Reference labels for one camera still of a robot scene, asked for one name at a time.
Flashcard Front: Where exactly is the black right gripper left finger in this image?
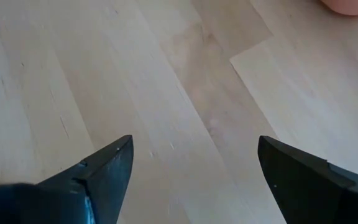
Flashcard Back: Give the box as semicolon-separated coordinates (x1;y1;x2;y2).
0;134;135;224

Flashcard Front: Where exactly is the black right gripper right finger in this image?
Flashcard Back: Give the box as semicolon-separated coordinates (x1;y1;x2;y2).
257;135;358;224

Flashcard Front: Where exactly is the orange plastic basket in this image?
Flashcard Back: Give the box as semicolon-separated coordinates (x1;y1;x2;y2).
319;0;358;17

